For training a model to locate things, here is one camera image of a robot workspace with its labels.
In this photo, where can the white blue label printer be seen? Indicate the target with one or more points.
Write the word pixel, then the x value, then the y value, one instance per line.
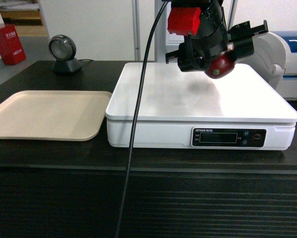
pixel 275 59

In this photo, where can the dark red mango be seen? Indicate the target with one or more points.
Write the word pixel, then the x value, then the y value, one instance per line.
pixel 221 66

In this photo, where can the red wrist camera mount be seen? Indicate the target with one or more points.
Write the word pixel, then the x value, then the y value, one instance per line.
pixel 184 21

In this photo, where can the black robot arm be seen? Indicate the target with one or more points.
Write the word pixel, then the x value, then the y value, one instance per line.
pixel 200 2

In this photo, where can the black orb barcode scanner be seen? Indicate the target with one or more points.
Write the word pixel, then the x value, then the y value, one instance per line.
pixel 63 49

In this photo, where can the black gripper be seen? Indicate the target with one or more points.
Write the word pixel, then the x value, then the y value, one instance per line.
pixel 213 37

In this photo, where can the black checkout counter cabinet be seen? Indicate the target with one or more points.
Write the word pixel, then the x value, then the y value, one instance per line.
pixel 64 189

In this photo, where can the beige plastic tray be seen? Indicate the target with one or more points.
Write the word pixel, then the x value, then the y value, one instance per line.
pixel 53 115

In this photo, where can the white checkout scale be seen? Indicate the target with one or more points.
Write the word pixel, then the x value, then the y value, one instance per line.
pixel 190 110

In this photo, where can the red metal box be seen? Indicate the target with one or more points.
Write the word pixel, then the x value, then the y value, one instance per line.
pixel 11 50

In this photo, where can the wooden pallet stack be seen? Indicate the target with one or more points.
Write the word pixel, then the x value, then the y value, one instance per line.
pixel 25 15

